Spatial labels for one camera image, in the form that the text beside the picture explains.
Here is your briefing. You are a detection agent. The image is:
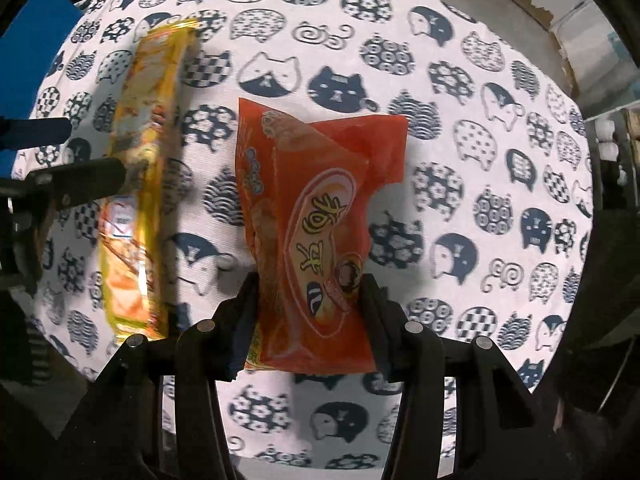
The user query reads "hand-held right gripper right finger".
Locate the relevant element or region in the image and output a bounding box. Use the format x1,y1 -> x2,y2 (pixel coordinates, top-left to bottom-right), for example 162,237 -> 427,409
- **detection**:
359,272 -> 562,480

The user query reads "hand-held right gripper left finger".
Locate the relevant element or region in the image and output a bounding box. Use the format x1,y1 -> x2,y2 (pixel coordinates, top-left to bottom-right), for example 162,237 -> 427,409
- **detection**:
60,272 -> 262,480

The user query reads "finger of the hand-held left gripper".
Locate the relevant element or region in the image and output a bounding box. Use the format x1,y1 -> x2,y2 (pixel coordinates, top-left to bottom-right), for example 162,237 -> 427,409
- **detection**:
24,156 -> 127,212
0,116 -> 74,152

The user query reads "long yellow snack packet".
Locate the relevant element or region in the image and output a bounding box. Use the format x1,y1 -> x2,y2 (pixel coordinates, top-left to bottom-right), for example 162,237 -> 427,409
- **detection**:
96,17 -> 202,344

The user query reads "red-orange snack packet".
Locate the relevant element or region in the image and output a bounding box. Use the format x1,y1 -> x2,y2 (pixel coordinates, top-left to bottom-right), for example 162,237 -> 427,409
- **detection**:
234,97 -> 411,376

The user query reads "blue bag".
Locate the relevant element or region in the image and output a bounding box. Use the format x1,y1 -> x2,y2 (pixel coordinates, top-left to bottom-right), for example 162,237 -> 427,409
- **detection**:
0,0 -> 84,122

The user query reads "cat print tablecloth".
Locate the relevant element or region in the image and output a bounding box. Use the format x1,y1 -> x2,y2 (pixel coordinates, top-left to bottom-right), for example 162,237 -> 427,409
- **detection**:
12,0 -> 597,477

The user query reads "dark cloth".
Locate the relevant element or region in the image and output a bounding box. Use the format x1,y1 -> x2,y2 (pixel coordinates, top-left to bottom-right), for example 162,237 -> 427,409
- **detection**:
549,260 -> 640,412

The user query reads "metal shelf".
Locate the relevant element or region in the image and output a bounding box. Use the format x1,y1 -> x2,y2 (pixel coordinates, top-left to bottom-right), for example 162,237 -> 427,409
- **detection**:
584,104 -> 640,202

